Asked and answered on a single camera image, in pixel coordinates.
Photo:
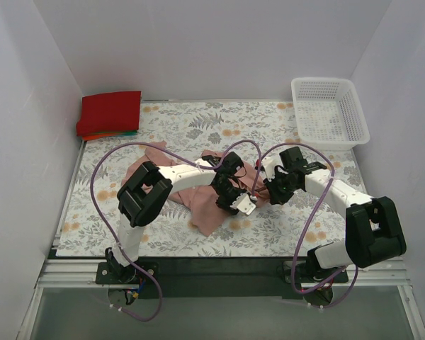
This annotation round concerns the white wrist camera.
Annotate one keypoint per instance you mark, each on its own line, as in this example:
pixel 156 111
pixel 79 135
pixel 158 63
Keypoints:
pixel 244 204
pixel 266 168

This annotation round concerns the green folded t shirt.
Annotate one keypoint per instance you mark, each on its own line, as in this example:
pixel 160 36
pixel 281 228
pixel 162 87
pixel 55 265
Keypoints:
pixel 124 133

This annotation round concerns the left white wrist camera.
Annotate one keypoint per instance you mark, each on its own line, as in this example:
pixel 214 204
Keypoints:
pixel 244 204

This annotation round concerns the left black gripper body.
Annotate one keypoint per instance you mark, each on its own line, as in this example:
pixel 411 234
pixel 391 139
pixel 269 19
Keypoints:
pixel 229 202

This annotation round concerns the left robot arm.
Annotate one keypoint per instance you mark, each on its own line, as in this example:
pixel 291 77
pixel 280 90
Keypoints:
pixel 142 197

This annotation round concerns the floral table mat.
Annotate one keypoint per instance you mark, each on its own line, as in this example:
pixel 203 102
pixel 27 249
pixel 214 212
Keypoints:
pixel 188 128

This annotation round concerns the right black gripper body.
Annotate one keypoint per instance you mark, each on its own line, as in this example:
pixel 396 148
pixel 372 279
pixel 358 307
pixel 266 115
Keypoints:
pixel 273 186

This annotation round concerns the pink t shirt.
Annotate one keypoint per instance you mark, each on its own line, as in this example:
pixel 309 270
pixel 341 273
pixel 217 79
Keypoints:
pixel 201 201

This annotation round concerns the aluminium frame rail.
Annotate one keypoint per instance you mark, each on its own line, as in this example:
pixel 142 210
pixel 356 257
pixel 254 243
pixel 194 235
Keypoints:
pixel 79 272

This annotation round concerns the white plastic basket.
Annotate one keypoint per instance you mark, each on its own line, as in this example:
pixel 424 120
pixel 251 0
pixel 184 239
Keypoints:
pixel 328 113

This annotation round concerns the red folded t shirt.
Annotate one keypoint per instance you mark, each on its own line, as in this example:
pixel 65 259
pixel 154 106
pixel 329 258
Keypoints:
pixel 107 113

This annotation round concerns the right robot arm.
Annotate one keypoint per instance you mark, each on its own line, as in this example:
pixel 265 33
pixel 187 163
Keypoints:
pixel 373 232

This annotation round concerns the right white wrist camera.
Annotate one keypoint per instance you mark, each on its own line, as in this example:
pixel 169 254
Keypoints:
pixel 266 168

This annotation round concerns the orange folded t shirt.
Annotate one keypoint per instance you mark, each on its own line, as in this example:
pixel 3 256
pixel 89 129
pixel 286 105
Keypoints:
pixel 97 136

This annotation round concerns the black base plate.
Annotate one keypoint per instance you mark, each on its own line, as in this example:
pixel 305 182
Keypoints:
pixel 206 277

